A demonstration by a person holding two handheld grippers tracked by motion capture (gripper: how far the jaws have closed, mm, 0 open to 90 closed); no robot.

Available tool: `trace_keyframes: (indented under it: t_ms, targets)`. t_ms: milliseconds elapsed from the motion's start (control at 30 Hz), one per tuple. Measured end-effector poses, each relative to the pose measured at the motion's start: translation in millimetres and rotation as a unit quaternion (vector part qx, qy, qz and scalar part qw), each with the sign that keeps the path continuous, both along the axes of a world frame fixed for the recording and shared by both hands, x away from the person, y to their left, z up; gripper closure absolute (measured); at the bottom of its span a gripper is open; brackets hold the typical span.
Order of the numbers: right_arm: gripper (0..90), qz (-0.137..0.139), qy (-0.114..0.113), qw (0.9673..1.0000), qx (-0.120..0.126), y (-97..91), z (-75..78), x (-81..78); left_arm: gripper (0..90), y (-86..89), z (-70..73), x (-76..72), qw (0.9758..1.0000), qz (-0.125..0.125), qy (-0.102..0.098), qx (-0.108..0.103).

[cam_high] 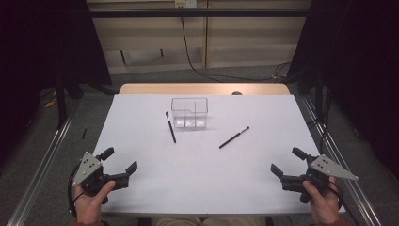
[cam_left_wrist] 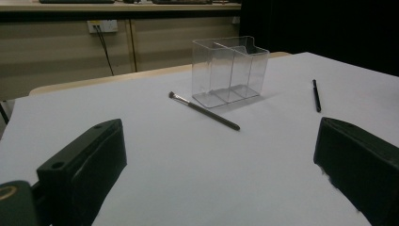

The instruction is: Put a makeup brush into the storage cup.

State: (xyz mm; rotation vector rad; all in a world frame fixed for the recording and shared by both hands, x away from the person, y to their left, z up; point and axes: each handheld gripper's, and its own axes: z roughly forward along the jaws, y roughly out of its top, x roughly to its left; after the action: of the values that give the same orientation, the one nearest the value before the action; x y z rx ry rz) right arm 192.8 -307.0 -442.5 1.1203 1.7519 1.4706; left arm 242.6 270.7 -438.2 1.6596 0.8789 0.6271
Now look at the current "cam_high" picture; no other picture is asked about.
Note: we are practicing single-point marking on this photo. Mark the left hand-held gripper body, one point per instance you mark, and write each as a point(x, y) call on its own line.
point(91, 175)

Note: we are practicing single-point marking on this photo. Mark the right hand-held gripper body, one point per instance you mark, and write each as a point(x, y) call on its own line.
point(316, 175)

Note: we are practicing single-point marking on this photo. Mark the black makeup brush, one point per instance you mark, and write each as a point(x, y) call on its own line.
point(171, 127)
point(233, 137)

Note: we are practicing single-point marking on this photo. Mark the clear plastic organizer box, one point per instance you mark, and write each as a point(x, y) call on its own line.
point(189, 122)

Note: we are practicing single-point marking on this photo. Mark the person's right hand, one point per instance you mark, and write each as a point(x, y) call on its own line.
point(324, 204)

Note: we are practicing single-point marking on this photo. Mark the person's left hand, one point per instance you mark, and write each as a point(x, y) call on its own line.
point(89, 207)

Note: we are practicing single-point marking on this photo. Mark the black metal stand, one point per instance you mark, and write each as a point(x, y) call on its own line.
point(320, 100)
point(61, 100)

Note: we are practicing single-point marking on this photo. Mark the white table sheet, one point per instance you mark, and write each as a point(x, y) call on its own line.
point(194, 179)

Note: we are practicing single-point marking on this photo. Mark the person's legs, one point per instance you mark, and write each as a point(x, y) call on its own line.
point(207, 221)

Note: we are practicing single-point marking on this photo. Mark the dark round table grommet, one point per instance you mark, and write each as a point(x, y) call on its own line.
point(236, 93)

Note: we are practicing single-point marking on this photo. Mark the wooden table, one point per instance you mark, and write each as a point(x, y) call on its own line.
point(204, 88)

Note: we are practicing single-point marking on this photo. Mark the dark curtain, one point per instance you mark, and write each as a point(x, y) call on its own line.
point(360, 62)
point(37, 47)

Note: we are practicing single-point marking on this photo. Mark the black horizontal bar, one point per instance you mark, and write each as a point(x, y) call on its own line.
point(219, 13)

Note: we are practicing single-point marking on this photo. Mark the aluminium rail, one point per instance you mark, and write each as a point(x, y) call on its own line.
point(48, 160)
point(363, 201)

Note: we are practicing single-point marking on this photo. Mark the black wall bracket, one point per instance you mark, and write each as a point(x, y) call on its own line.
point(123, 57)
point(161, 52)

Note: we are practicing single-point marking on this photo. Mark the white wall socket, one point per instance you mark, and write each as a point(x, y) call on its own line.
point(185, 3)

